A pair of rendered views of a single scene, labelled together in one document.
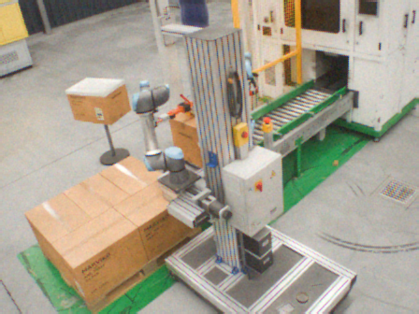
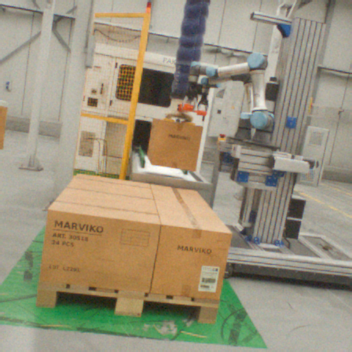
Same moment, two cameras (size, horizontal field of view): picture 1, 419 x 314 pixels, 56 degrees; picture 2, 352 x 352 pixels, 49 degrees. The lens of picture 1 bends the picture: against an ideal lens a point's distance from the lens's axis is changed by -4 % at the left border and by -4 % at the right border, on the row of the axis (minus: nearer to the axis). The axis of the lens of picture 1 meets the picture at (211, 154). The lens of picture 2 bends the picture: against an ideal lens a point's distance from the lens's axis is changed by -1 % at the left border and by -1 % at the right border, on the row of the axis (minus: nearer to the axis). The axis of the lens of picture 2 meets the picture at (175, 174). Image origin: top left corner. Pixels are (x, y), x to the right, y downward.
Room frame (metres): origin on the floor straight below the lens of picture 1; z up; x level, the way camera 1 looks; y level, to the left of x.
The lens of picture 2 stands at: (1.36, 3.11, 1.10)
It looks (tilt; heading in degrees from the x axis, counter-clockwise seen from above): 8 degrees down; 301
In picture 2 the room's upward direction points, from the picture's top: 10 degrees clockwise
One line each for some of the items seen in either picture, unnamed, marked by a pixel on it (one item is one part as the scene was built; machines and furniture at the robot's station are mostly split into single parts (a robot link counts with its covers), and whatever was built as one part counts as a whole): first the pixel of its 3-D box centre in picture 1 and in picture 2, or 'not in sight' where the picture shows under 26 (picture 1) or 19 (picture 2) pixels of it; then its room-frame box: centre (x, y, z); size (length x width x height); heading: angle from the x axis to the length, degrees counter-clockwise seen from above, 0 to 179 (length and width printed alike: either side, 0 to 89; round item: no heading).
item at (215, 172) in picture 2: (269, 171); (213, 186); (3.07, -0.50, 0.50); 0.07 x 0.07 x 1.00; 39
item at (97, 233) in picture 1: (112, 220); (135, 225); (2.90, 0.98, 0.34); 1.20 x 1.00 x 0.40; 129
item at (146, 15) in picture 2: not in sight; (104, 112); (4.29, -0.07, 1.05); 0.87 x 0.10 x 2.10; 1
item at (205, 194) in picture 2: not in sight; (170, 192); (3.10, 0.26, 0.48); 0.70 x 0.03 x 0.15; 39
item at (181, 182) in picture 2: not in sight; (173, 181); (3.10, 0.26, 0.58); 0.70 x 0.03 x 0.06; 39
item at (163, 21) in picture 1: (168, 29); (91, 52); (4.28, 0.26, 1.62); 0.20 x 0.05 x 0.30; 129
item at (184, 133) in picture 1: (210, 129); (173, 143); (3.34, -0.03, 0.88); 0.60 x 0.40 x 0.40; 130
